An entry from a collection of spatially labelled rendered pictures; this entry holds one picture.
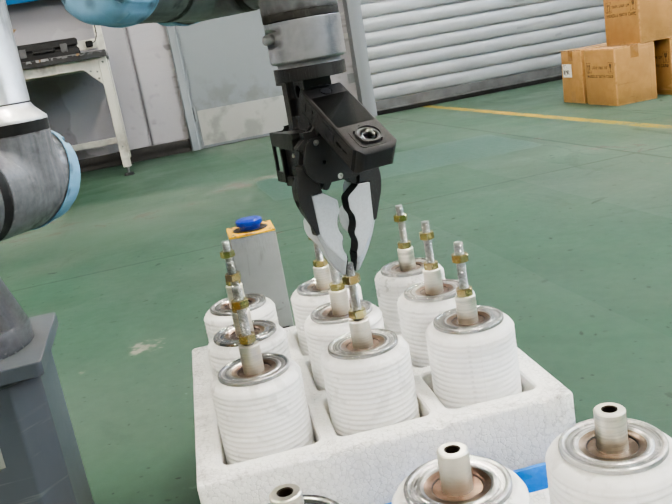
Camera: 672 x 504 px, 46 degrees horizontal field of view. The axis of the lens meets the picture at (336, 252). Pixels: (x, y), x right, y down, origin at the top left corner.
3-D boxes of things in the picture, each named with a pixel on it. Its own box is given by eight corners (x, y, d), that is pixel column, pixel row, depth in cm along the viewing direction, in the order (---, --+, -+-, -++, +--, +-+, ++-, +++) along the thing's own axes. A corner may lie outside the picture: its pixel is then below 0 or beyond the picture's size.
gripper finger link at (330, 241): (326, 265, 85) (314, 182, 83) (351, 275, 80) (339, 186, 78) (300, 272, 84) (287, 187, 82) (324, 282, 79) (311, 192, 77)
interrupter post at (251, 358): (248, 380, 80) (241, 350, 79) (239, 373, 82) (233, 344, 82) (269, 372, 81) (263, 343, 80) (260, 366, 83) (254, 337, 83)
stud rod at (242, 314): (246, 355, 82) (231, 287, 80) (255, 353, 82) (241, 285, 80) (246, 358, 81) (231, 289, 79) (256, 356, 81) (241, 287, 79)
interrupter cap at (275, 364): (233, 396, 77) (232, 390, 77) (208, 374, 84) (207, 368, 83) (302, 371, 80) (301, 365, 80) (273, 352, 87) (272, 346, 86)
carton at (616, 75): (657, 98, 419) (654, 40, 412) (617, 106, 415) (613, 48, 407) (625, 96, 448) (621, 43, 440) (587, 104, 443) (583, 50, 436)
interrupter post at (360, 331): (379, 345, 83) (374, 316, 83) (363, 353, 82) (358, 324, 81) (363, 341, 85) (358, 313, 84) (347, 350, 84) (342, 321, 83)
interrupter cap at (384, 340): (413, 340, 83) (412, 334, 83) (364, 367, 78) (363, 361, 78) (362, 330, 89) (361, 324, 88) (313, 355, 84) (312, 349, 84)
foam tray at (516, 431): (233, 642, 80) (196, 486, 75) (217, 459, 117) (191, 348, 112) (588, 542, 85) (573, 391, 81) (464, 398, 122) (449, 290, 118)
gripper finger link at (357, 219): (358, 254, 87) (342, 174, 85) (385, 264, 82) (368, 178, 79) (333, 263, 86) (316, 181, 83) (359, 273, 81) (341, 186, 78)
